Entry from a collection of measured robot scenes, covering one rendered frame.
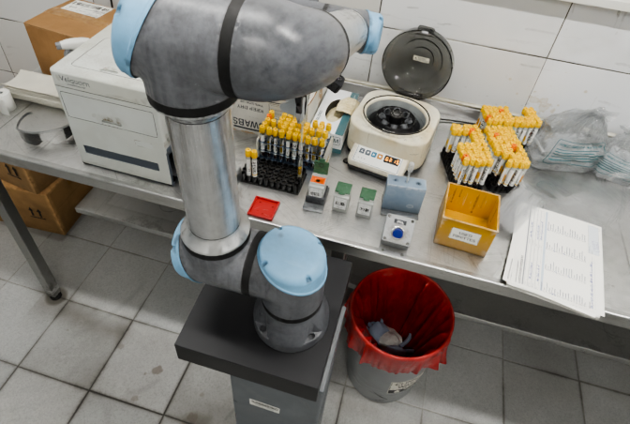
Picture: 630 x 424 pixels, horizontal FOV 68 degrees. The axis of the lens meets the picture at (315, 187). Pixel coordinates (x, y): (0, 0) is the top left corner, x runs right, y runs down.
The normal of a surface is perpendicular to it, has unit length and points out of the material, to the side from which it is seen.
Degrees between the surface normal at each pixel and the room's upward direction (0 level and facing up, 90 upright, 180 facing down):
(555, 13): 90
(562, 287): 0
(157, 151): 90
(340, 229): 0
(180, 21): 48
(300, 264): 8
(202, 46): 67
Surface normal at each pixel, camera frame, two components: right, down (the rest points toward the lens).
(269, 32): 0.29, -0.05
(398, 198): -0.16, 0.68
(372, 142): -0.42, 0.61
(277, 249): 0.18, -0.64
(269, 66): 0.21, 0.56
